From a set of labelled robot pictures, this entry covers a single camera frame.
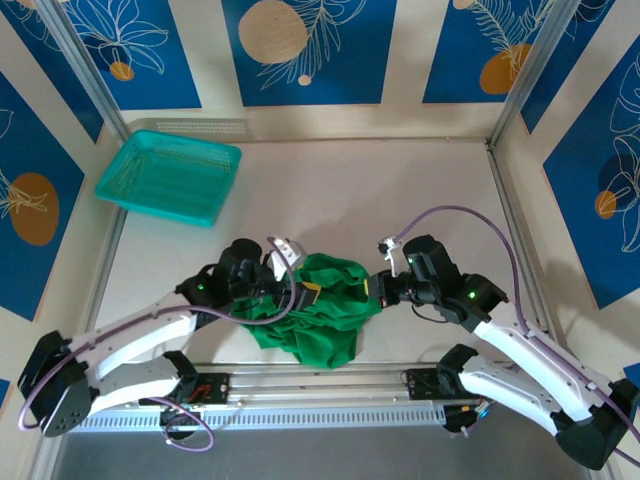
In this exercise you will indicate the perforated metal vent plate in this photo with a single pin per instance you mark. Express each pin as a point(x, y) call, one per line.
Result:
point(200, 126)

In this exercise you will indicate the aluminium frame post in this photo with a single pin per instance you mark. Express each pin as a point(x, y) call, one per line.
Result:
point(530, 70)
point(85, 65)

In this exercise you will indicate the green t-shirt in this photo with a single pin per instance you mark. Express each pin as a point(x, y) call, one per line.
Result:
point(320, 325)

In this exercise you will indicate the aluminium table side rail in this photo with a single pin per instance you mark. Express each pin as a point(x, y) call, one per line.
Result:
point(520, 235)

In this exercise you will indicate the grey metal sheet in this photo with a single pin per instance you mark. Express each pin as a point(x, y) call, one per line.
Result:
point(350, 455)

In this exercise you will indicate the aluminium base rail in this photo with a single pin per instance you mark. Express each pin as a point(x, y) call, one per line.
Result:
point(325, 382)

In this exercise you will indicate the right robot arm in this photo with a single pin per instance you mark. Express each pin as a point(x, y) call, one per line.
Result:
point(525, 350)

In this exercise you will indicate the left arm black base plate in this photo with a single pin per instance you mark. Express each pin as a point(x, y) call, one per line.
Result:
point(215, 387)

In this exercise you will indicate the teal plastic basket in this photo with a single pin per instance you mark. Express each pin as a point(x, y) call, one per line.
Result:
point(170, 175)

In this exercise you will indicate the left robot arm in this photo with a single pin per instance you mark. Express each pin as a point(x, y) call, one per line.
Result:
point(140, 330)

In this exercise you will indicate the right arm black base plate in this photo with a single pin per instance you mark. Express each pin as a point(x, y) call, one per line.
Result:
point(420, 382)

